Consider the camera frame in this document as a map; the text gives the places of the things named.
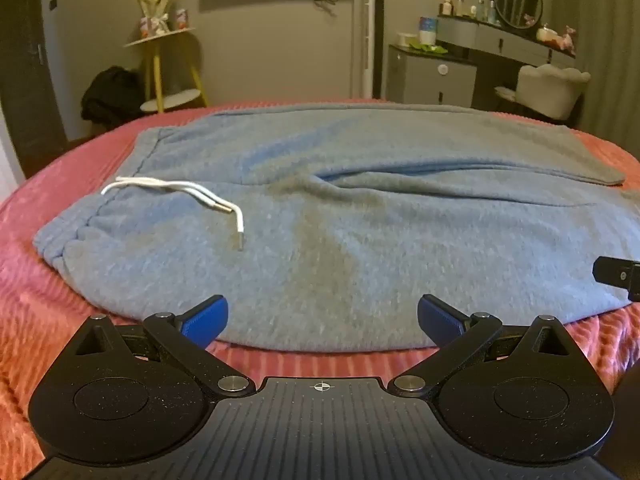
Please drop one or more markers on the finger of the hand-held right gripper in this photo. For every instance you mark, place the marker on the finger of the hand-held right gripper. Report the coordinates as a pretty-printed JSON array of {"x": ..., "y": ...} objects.
[{"x": 617, "y": 275}]

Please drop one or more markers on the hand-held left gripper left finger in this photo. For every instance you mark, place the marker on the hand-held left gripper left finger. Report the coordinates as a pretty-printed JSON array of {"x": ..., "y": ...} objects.
[{"x": 206, "y": 321}]

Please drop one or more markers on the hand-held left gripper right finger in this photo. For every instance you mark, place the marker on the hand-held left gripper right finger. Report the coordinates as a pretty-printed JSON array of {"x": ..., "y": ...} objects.
[{"x": 439, "y": 321}]

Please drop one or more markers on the grey-blue fleece pants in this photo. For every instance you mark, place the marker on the grey-blue fleece pants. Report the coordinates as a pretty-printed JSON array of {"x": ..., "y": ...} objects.
[{"x": 350, "y": 210}]

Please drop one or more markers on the red ribbed bedspread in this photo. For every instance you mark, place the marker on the red ribbed bedspread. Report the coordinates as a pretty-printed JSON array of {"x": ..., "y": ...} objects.
[{"x": 30, "y": 310}]

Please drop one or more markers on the white shell-back chair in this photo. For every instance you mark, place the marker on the white shell-back chair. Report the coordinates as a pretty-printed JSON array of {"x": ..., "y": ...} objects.
[{"x": 550, "y": 90}]

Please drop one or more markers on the yellow-legged round side table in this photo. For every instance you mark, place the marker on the yellow-legged round side table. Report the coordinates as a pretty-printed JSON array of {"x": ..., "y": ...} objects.
[{"x": 170, "y": 99}]

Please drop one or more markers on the pink plush toy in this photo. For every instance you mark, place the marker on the pink plush toy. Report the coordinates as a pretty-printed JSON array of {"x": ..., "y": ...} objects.
[{"x": 569, "y": 39}]

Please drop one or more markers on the grey drawer cabinet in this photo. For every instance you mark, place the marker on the grey drawer cabinet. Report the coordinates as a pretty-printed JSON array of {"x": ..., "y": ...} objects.
[{"x": 425, "y": 80}]

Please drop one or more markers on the black bag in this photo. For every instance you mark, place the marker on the black bag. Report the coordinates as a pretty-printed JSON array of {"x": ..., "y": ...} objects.
[{"x": 112, "y": 95}]

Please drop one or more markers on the grey curtain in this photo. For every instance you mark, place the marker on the grey curtain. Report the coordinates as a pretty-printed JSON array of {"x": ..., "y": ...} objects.
[{"x": 600, "y": 20}]

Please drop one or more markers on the grey vanity desk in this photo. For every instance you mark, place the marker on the grey vanity desk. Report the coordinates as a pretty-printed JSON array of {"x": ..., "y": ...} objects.
[{"x": 500, "y": 37}]

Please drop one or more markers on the green cloth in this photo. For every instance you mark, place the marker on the green cloth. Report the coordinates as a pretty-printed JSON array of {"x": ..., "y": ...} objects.
[{"x": 429, "y": 49}]

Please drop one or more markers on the white bowl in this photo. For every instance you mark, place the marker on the white bowl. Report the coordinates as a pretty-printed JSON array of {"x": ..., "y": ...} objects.
[{"x": 407, "y": 39}]

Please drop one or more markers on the blue and white tissue pack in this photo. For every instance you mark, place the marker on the blue and white tissue pack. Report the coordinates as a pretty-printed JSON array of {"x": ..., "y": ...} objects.
[{"x": 427, "y": 30}]

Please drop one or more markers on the white tower air conditioner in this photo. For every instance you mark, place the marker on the white tower air conditioner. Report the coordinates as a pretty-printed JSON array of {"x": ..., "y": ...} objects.
[{"x": 370, "y": 35}]

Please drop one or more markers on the red and white can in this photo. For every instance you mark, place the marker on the red and white can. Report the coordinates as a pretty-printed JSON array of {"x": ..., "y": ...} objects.
[
  {"x": 145, "y": 25},
  {"x": 181, "y": 18}
]

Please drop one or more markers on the row of cosmetic bottles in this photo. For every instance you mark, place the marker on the row of cosmetic bottles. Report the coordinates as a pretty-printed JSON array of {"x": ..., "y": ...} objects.
[{"x": 459, "y": 6}]

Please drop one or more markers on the dark wooden door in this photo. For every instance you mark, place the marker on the dark wooden door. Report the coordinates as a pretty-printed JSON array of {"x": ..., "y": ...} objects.
[{"x": 25, "y": 60}]

